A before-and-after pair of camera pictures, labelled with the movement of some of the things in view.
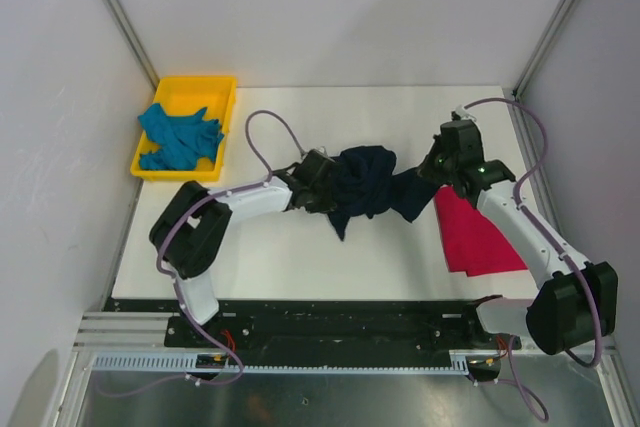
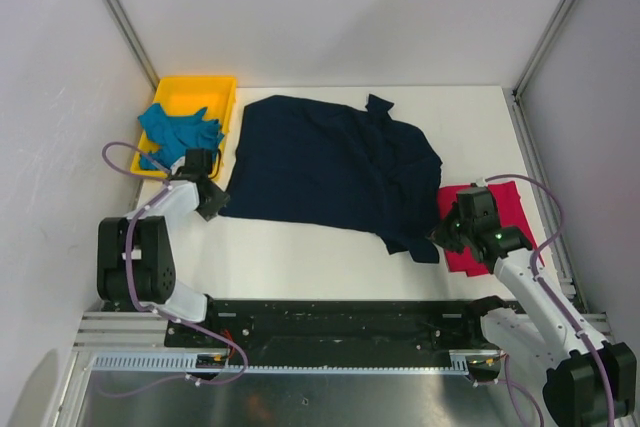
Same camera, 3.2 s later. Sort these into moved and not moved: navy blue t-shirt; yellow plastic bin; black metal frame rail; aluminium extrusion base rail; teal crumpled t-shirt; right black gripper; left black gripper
Moved: left black gripper; navy blue t-shirt; right black gripper
Not moved: black metal frame rail; aluminium extrusion base rail; teal crumpled t-shirt; yellow plastic bin
